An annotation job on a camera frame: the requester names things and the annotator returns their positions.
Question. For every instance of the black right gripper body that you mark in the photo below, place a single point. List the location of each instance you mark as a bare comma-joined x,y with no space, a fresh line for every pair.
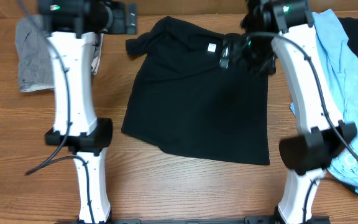
257,53

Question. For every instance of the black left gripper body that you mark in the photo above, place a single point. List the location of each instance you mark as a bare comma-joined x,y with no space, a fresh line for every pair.
110,20

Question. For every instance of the black t-shirt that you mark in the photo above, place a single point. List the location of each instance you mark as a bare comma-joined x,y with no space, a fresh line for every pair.
186,104

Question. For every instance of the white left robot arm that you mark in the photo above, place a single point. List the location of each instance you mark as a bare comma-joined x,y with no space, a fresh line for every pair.
73,30

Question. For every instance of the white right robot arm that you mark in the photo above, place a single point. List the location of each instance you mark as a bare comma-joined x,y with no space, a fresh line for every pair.
285,31

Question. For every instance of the folded grey trousers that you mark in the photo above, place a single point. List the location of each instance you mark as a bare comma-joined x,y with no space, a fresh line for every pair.
34,67

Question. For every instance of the light blue t-shirt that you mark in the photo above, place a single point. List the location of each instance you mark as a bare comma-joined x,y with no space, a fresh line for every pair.
340,66

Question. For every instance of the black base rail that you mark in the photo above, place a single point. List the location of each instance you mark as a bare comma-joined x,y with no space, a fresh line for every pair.
194,221

